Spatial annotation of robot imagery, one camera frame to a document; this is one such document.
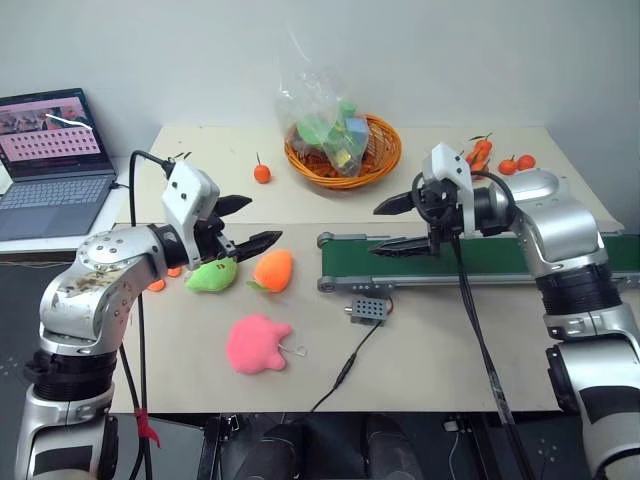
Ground thin black power cable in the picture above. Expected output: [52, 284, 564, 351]
[309, 299, 397, 414]

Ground green plush toy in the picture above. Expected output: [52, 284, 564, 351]
[184, 256, 239, 293]

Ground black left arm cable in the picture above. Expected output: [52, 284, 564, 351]
[117, 149, 179, 480]

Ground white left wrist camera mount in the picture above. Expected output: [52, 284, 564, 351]
[160, 159, 222, 267]

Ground thin white cable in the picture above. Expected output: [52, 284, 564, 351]
[447, 428, 467, 477]

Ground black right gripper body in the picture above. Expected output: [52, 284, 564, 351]
[412, 172, 465, 257]

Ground green conveyor belt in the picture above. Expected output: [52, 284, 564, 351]
[315, 230, 640, 294]

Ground red tape strip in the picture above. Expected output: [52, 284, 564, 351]
[133, 407, 162, 449]

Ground grey perforated control box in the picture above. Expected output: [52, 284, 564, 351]
[343, 297, 390, 326]

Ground clear plastic bag of toys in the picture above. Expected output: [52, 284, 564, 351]
[275, 66, 372, 178]

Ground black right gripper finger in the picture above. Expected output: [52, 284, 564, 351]
[373, 190, 418, 217]
[367, 235, 432, 258]

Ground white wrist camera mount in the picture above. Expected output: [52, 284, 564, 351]
[422, 142, 477, 235]
[160, 159, 222, 267]

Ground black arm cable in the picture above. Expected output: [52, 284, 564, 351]
[117, 149, 179, 480]
[424, 169, 539, 480]

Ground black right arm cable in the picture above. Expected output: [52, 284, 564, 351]
[424, 169, 539, 480]

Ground pink plush toy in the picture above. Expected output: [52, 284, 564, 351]
[225, 313, 308, 376]

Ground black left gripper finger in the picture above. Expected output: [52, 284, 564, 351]
[214, 194, 253, 219]
[233, 230, 284, 263]

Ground tangerine with stem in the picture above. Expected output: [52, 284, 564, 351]
[252, 151, 274, 184]

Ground grey laptop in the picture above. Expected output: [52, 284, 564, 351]
[0, 88, 119, 242]

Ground tangerines with green leaves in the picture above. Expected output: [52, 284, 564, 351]
[464, 131, 497, 174]

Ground orange wicker basket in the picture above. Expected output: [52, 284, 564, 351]
[283, 113, 404, 191]

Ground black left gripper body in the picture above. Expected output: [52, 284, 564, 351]
[191, 203, 238, 266]

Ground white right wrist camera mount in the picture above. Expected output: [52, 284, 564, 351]
[422, 142, 477, 235]

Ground small orange plush toy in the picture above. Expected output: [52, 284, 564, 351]
[148, 266, 184, 293]

